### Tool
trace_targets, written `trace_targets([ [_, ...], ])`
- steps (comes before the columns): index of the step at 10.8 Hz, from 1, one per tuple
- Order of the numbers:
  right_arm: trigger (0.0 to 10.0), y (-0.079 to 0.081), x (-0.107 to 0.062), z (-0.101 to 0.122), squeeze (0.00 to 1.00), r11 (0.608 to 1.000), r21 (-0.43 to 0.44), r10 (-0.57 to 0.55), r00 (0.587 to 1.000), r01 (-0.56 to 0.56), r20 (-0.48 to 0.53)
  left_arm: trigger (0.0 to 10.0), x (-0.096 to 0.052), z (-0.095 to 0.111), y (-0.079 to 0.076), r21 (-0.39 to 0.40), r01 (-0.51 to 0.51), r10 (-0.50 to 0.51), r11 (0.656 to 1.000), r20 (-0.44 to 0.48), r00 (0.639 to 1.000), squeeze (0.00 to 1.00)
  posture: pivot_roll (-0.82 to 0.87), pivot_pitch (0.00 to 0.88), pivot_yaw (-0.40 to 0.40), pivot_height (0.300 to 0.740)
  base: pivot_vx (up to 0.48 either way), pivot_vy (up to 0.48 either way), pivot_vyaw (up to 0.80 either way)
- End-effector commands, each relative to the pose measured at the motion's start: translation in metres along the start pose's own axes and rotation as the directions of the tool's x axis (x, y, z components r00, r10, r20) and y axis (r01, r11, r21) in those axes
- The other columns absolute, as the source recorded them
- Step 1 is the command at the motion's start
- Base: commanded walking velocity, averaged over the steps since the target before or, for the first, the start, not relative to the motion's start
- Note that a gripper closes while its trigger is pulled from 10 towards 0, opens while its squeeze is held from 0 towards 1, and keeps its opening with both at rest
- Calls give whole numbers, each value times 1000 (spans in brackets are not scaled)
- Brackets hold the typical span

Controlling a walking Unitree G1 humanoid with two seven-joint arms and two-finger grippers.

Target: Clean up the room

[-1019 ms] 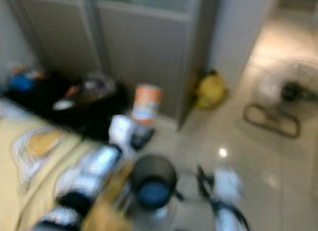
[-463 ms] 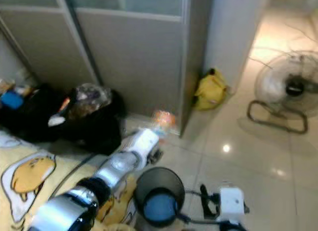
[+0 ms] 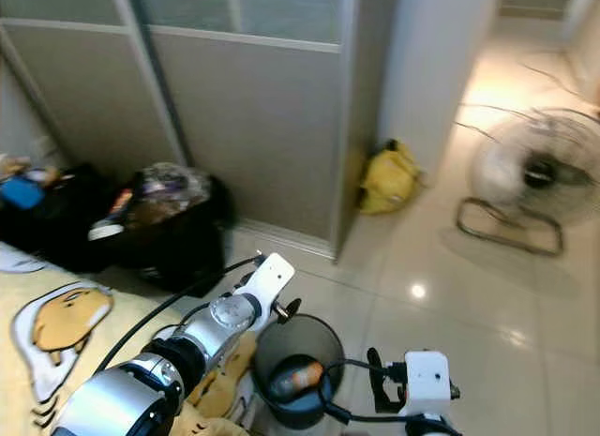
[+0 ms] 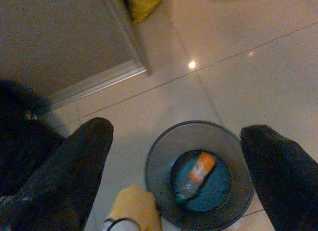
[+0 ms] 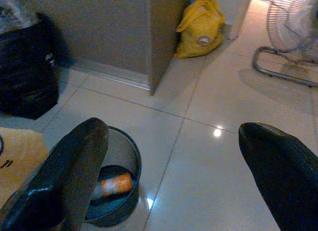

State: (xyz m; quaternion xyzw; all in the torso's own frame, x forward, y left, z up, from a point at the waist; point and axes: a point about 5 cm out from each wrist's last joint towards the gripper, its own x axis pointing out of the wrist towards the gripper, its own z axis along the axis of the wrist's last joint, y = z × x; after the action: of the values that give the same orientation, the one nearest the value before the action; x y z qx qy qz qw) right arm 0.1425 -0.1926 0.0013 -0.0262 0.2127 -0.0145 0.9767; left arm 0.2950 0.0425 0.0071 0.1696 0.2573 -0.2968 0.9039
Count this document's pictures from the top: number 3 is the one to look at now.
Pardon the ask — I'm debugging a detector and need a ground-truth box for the clear plastic bag with contents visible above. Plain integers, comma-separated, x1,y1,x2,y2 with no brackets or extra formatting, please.
122,162,212,231

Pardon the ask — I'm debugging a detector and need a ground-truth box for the clear bottle with orange label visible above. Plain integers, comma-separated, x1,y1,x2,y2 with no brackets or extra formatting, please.
267,359,324,401

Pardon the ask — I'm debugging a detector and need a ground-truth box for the blue box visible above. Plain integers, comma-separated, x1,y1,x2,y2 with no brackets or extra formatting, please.
2,176,48,210

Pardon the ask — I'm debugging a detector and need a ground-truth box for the metal floor fan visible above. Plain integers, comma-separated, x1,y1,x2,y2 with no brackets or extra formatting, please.
455,106,600,259

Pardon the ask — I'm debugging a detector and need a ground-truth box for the small white item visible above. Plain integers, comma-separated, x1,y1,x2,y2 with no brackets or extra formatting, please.
89,220,125,242

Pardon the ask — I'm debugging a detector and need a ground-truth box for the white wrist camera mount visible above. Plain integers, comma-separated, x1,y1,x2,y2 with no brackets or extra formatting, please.
230,252,296,315
403,350,456,418

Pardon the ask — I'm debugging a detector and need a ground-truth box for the yellow cartoon egg blanket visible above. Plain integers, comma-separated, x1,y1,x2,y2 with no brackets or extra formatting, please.
0,239,263,436

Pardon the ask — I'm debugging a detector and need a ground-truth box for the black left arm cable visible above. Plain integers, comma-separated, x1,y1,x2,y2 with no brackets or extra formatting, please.
94,253,263,376

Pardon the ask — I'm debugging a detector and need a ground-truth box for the grey sliding door wardrobe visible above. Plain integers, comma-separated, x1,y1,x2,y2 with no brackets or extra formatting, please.
0,0,399,259

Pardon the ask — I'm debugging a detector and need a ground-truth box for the brown plush toy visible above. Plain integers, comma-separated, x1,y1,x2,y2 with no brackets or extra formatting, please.
0,155,62,186

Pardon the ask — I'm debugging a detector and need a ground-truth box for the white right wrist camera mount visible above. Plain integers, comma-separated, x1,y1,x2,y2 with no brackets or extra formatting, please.
403,350,456,418

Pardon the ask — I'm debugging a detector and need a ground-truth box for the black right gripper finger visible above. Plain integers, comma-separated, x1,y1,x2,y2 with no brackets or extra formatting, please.
366,347,393,413

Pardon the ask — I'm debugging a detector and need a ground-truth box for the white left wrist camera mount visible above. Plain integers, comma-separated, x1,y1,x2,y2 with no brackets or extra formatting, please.
230,252,296,315

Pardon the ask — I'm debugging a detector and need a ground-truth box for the black mesh wastebasket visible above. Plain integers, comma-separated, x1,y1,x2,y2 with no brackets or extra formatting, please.
248,312,346,430

